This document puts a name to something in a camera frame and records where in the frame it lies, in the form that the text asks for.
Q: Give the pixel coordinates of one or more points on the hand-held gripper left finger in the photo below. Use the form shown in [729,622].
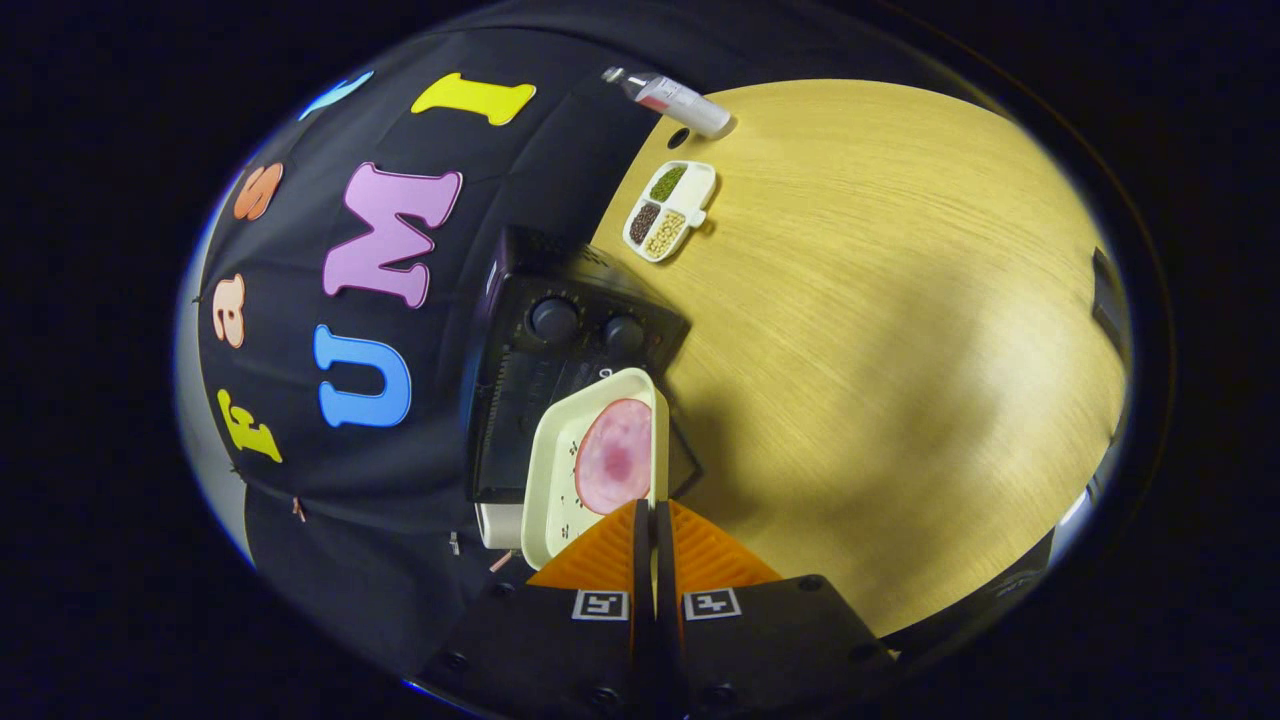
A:
[560,650]

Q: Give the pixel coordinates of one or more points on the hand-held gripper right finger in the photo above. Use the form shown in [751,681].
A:
[770,645]

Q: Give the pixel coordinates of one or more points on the cream square plate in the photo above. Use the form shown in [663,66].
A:
[550,480]

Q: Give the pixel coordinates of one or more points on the pink ham slice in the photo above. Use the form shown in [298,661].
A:
[615,455]

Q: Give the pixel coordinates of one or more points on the black toaster oven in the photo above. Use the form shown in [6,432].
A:
[560,280]

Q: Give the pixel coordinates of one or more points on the white pop-up toaster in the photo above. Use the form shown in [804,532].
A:
[498,525]

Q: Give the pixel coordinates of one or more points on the pink striped straw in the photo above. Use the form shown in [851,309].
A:
[500,562]

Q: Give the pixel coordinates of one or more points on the white divided bean tray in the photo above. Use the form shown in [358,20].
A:
[690,190]

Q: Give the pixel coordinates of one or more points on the dark furniture piece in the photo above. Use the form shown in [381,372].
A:
[1110,310]

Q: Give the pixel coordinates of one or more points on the clear plastic bottle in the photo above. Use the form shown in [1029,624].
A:
[685,105]

